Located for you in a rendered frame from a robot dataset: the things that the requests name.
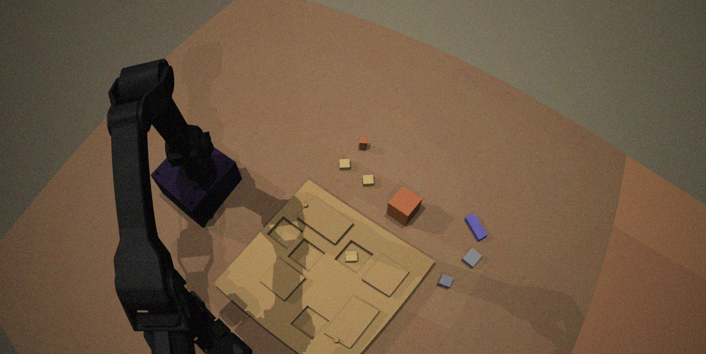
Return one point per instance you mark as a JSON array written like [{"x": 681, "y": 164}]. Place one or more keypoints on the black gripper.
[{"x": 214, "y": 337}]

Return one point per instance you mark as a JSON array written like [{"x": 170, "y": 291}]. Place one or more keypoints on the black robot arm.
[{"x": 145, "y": 278}]

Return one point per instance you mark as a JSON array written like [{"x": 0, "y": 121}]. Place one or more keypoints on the blue rectangular block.
[{"x": 475, "y": 226}]

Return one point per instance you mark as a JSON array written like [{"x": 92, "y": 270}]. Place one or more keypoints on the tan puzzle board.
[{"x": 294, "y": 280}]

